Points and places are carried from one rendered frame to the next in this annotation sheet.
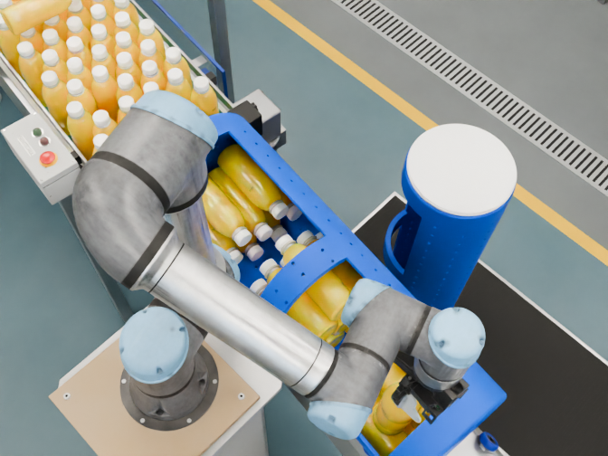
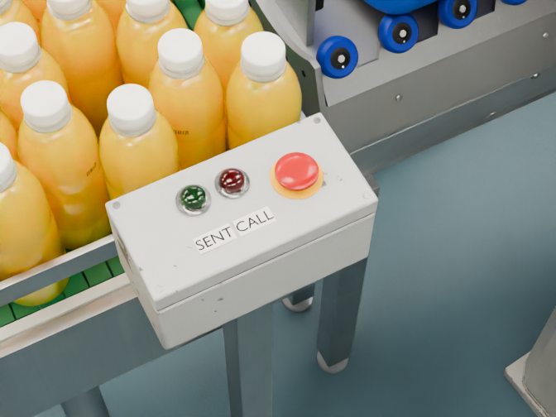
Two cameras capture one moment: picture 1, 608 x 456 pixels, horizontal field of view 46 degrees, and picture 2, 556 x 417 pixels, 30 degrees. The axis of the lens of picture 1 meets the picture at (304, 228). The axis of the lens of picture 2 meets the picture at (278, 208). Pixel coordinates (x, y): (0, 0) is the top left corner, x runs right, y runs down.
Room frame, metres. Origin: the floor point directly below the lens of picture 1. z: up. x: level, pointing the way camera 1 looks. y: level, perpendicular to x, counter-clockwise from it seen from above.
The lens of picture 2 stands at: (0.85, 1.07, 1.82)
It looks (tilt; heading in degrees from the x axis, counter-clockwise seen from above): 59 degrees down; 283
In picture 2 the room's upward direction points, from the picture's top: 1 degrees clockwise
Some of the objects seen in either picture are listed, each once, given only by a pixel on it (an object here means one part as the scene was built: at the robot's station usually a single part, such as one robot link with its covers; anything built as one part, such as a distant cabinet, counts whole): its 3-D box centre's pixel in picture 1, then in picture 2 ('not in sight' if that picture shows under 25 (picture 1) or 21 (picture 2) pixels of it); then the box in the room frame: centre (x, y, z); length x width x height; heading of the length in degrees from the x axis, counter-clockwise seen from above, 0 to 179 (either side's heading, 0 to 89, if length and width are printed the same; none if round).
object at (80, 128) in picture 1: (85, 134); (143, 173); (1.10, 0.58, 1.00); 0.07 x 0.07 x 0.19
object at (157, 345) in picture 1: (158, 348); not in sight; (0.41, 0.24, 1.33); 0.13 x 0.12 x 0.14; 155
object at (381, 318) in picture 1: (380, 324); not in sight; (0.37, -0.11, 1.58); 0.11 x 0.11 x 0.08; 65
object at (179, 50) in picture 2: (100, 118); (180, 50); (1.07, 0.52, 1.10); 0.04 x 0.04 x 0.02
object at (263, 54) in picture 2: (101, 141); (263, 54); (1.00, 0.50, 1.10); 0.04 x 0.04 x 0.02
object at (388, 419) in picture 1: (397, 406); not in sight; (0.36, -0.19, 1.17); 0.07 x 0.07 x 0.19
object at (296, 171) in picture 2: (47, 157); (296, 172); (0.94, 0.62, 1.11); 0.04 x 0.04 x 0.01
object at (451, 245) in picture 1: (430, 248); not in sight; (1.02, -0.39, 0.59); 0.28 x 0.28 x 0.88
